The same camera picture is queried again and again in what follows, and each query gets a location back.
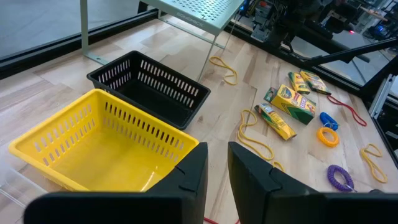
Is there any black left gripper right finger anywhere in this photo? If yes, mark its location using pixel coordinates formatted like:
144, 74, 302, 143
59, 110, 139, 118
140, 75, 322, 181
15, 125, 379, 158
228, 141, 398, 224

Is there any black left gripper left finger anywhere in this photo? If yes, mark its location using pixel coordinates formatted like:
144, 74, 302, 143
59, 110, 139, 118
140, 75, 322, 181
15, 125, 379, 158
24, 142, 209, 224

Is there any small narrow Crayola crayon box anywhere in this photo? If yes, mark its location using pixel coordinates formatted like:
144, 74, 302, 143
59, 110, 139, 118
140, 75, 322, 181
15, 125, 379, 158
287, 72, 311, 95
254, 103, 297, 141

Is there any large Crayola crayon box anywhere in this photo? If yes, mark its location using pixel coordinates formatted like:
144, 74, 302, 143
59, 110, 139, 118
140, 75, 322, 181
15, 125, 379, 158
264, 84, 317, 125

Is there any eight-count Crayola crayon box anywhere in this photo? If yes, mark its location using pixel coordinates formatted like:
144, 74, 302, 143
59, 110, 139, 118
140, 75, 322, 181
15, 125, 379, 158
300, 70, 332, 96

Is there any purple spiral wrist coil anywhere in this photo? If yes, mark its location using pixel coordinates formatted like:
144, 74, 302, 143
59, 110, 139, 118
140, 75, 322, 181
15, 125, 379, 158
326, 164, 357, 193

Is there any yellow plastic basket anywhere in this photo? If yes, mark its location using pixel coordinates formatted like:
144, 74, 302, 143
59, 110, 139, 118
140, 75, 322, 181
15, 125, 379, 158
8, 88, 200, 192

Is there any orange spiral wrist coil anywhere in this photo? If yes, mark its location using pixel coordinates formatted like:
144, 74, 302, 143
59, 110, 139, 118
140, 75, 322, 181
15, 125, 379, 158
316, 126, 340, 147

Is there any blue spiral wrist coil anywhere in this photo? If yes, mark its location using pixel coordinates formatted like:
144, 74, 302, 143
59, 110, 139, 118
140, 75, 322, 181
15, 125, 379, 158
319, 111, 340, 131

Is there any black plastic basket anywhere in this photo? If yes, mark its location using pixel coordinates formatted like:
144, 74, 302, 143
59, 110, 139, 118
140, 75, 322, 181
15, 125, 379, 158
86, 50, 211, 131

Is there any red rubber band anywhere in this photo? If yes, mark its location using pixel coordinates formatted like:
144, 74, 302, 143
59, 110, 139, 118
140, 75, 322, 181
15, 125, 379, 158
326, 95, 368, 128

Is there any green perforated metal shelf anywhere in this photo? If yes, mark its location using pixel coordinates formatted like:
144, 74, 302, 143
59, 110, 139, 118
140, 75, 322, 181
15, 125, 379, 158
80, 0, 246, 83

